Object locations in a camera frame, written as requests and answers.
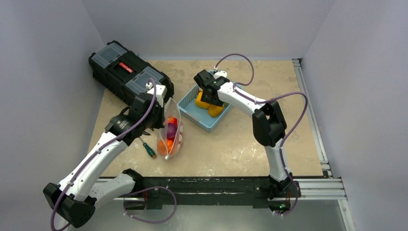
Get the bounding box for yellow toy bell pepper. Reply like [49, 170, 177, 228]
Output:
[195, 91, 210, 110]

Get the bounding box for red toy apple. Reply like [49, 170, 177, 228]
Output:
[167, 116, 178, 126]

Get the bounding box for clear zip top bag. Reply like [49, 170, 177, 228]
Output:
[157, 98, 183, 160]

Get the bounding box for orange toy pumpkin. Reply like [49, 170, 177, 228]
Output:
[157, 139, 173, 156]

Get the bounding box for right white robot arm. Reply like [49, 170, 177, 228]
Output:
[193, 70, 300, 199]

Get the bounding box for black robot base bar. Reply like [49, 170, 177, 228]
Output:
[123, 169, 301, 212]

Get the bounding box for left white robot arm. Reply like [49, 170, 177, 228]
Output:
[43, 90, 165, 231]

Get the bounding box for black plastic toolbox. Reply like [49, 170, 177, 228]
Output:
[89, 40, 174, 105]

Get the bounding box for light blue plastic basket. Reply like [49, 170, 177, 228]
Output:
[178, 82, 232, 133]

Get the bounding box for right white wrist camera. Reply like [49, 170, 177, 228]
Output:
[212, 70, 228, 79]

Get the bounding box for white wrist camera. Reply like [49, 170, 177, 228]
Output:
[146, 82, 167, 107]
[212, 70, 228, 79]

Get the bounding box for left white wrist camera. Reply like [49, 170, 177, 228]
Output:
[146, 82, 167, 107]

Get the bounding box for green handled screwdriver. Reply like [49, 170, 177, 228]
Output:
[139, 137, 157, 158]

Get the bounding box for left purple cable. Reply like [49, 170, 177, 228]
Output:
[50, 78, 157, 231]

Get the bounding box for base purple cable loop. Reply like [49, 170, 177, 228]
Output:
[123, 186, 178, 224]

